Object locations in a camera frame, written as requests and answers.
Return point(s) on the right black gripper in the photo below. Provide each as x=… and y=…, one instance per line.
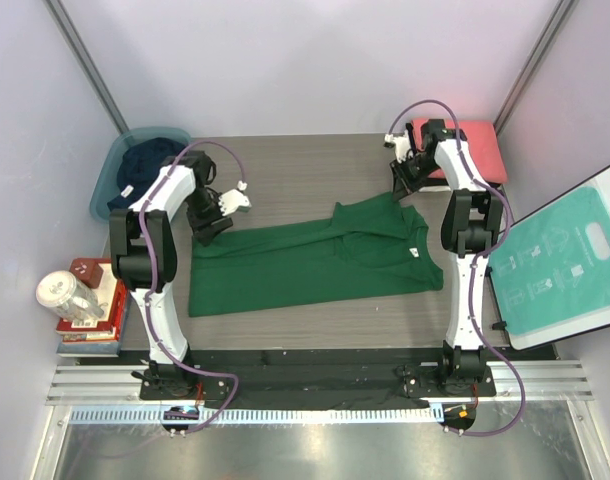
x=402, y=185

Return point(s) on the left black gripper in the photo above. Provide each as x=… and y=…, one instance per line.
x=203, y=230

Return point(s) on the green t shirt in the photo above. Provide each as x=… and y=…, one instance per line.
x=372, y=248

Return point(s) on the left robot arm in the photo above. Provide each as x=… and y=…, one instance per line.
x=144, y=258

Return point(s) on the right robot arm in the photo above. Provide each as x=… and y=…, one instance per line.
x=470, y=229

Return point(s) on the stack of red books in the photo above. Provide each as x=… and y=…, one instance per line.
x=101, y=338

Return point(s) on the folded red t shirt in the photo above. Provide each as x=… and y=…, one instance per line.
x=485, y=150

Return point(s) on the navy blue t shirt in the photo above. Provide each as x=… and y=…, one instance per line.
x=139, y=169

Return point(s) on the blue plastic basket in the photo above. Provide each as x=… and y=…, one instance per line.
x=106, y=187

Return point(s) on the small dark red box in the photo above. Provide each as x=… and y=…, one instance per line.
x=88, y=270

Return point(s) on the clear plastic jar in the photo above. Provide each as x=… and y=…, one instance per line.
x=68, y=297

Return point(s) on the teal folding board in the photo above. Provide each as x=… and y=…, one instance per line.
x=551, y=277

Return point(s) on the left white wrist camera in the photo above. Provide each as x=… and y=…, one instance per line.
x=233, y=201

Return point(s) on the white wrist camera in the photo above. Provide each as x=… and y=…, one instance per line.
x=403, y=145
x=233, y=201

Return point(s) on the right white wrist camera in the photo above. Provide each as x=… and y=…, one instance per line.
x=403, y=145

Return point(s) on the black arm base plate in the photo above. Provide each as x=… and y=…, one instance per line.
x=315, y=372

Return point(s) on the aluminium rail frame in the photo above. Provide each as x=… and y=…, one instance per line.
x=114, y=384

